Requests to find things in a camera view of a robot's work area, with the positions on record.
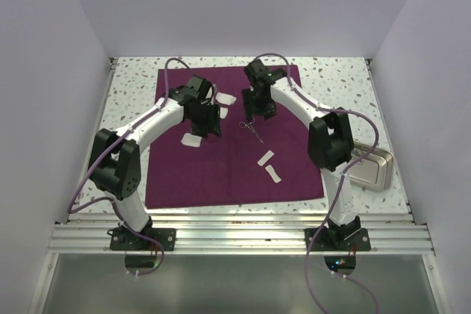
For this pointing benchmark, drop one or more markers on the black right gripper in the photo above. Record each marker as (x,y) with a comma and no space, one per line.
(251,108)

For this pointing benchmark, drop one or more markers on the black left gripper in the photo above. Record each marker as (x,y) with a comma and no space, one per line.
(212,126)

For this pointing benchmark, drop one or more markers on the white gauze pad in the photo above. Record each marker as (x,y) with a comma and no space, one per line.
(223,112)
(225,99)
(191,140)

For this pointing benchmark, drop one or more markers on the steel forceps with rings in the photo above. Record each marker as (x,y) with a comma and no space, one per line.
(249,125)

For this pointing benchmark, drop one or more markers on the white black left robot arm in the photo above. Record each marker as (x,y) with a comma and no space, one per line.
(115,161)

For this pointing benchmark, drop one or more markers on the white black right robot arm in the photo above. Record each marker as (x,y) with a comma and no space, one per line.
(330,140)

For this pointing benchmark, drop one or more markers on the white gauze roll upper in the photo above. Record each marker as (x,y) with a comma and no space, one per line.
(265,158)

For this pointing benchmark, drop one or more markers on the white gauze roll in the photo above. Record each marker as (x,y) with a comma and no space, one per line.
(265,158)
(273,174)

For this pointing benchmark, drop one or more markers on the purple cloth mat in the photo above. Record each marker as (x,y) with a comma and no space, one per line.
(224,171)

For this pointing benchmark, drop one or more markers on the white gauze roll lower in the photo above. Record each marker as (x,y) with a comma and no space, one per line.
(273,174)

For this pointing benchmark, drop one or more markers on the stainless steel tray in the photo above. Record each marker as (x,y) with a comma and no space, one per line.
(374,172)

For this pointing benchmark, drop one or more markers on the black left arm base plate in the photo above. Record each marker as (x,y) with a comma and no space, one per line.
(122,239)

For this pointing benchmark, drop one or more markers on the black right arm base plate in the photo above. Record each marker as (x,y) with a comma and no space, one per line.
(328,240)

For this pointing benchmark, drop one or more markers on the aluminium frame rail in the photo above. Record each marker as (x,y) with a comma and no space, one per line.
(250,233)

